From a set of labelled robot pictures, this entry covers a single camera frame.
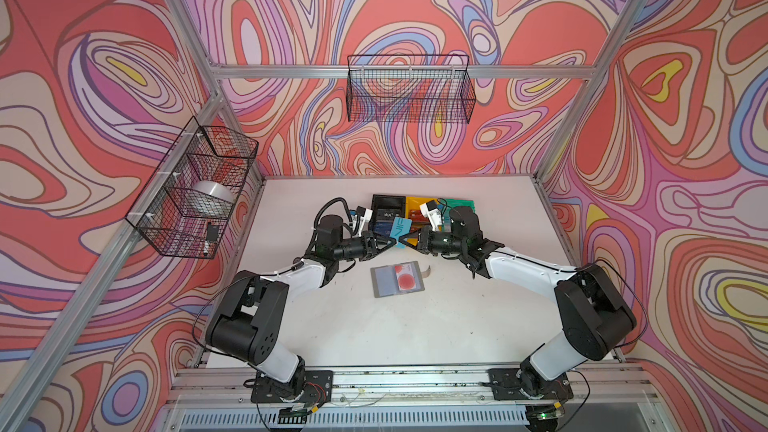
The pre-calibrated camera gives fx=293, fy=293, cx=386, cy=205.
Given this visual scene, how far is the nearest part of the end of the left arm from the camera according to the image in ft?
2.48

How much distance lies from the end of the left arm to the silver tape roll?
30 cm

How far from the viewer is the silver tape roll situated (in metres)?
0.70

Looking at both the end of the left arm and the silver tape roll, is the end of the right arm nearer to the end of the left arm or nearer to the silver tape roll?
the end of the left arm
